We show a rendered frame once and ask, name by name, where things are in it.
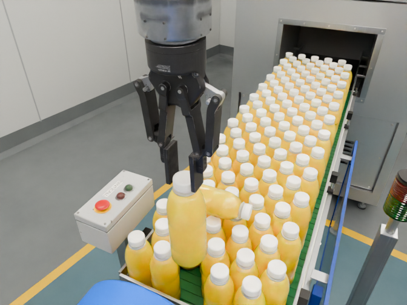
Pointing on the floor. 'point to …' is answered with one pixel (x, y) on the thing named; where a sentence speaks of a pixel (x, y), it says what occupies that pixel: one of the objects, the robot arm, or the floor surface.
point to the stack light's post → (373, 266)
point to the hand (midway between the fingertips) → (183, 166)
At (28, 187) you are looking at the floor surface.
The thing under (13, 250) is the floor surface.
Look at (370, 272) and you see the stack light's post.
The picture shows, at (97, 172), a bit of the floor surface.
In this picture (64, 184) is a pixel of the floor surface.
